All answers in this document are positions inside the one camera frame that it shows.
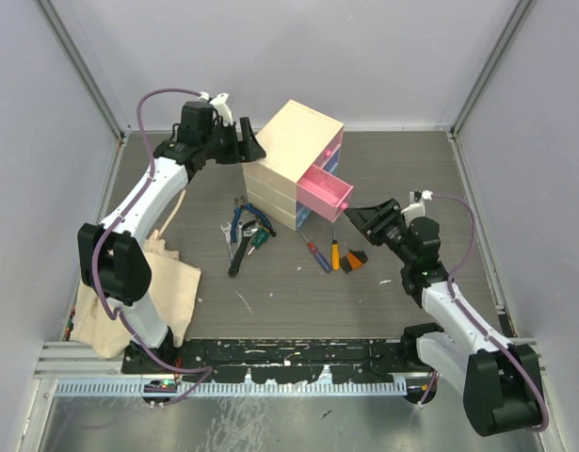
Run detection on red blue handled screwdriver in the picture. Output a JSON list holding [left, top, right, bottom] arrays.
[[297, 229, 332, 273]]

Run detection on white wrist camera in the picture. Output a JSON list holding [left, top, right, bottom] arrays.
[[199, 91, 234, 126], [401, 190, 433, 222]]

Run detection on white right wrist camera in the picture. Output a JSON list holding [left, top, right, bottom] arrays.
[[401, 190, 433, 222]]

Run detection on orange handled screwdriver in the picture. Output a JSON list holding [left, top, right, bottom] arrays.
[[331, 230, 341, 271]]

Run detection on blue handled pliers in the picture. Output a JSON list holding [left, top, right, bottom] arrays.
[[231, 197, 276, 244]]

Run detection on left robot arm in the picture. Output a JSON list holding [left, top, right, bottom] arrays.
[[77, 92, 266, 373]]

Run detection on silver open end wrench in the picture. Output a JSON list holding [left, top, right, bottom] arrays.
[[220, 222, 233, 260]]

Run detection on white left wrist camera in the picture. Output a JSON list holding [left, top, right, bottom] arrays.
[[199, 91, 234, 126]]

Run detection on slotted cable duct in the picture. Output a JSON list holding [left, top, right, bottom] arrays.
[[54, 377, 408, 397]]

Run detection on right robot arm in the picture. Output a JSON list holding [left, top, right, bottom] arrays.
[[345, 191, 550, 437]]

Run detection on green handled screwdriver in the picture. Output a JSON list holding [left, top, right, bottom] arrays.
[[248, 227, 271, 255]]

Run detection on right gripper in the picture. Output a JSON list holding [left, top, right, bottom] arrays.
[[345, 198, 416, 266]]

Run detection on large pink drawer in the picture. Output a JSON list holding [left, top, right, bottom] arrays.
[[297, 165, 354, 222]]

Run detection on black adjustable wrench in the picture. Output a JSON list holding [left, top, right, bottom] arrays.
[[228, 220, 259, 278]]

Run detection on small pink drawer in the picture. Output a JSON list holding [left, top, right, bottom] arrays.
[[314, 128, 344, 168]]

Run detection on cream drawer cabinet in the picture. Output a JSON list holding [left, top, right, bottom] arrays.
[[243, 100, 345, 231]]

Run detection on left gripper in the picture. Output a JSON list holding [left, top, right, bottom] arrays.
[[201, 118, 264, 166]]

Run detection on left light blue drawer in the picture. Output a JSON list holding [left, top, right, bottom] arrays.
[[296, 206, 312, 229]]

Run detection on beige cloth bag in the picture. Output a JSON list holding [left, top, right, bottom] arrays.
[[70, 192, 201, 364]]

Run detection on wide purple drawer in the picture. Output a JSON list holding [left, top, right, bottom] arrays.
[[293, 150, 342, 220]]

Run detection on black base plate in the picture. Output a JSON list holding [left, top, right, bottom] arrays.
[[121, 336, 441, 385]]

